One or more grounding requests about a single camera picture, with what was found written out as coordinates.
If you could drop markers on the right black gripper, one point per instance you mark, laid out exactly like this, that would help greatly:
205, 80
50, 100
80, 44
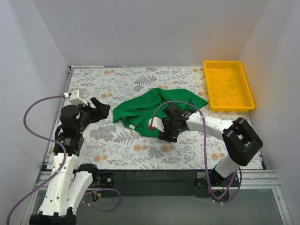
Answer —
169, 126

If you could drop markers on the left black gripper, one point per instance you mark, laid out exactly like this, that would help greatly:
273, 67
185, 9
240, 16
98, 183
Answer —
91, 112

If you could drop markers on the green t shirt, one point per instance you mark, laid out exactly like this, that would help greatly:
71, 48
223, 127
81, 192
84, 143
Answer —
137, 112

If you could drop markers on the yellow plastic tray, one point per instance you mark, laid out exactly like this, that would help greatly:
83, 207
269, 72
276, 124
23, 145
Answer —
227, 86

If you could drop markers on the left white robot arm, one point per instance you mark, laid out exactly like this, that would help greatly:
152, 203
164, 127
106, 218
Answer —
65, 190

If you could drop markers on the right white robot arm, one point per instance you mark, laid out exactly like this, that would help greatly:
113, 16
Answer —
241, 141

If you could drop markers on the floral table mat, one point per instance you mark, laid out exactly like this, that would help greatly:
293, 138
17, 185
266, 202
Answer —
110, 145

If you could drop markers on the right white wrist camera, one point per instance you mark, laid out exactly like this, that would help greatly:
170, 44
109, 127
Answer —
156, 123

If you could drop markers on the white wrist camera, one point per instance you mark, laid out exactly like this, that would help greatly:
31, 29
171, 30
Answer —
75, 97
156, 123

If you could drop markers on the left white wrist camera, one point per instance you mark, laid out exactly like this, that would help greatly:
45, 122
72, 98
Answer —
75, 97

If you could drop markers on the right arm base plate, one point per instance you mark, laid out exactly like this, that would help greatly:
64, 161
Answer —
216, 180

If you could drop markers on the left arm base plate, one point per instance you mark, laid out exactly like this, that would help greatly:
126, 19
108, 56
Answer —
102, 180

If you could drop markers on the aluminium frame rail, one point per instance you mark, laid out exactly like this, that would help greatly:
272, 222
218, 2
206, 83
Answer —
170, 197

